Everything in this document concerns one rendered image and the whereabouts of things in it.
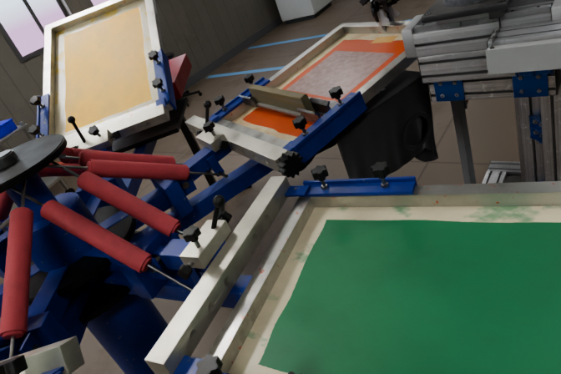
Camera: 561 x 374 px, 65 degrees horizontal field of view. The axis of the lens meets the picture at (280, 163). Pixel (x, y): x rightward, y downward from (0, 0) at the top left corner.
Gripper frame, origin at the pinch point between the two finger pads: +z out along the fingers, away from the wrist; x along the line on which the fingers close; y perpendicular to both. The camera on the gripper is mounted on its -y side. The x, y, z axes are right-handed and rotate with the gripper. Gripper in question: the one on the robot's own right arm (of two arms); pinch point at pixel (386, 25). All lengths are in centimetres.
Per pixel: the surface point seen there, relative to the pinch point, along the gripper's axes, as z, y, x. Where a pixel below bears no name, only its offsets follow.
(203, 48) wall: 88, -500, 106
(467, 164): 78, 14, 8
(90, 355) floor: 88, -90, -187
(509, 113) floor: 125, -29, 104
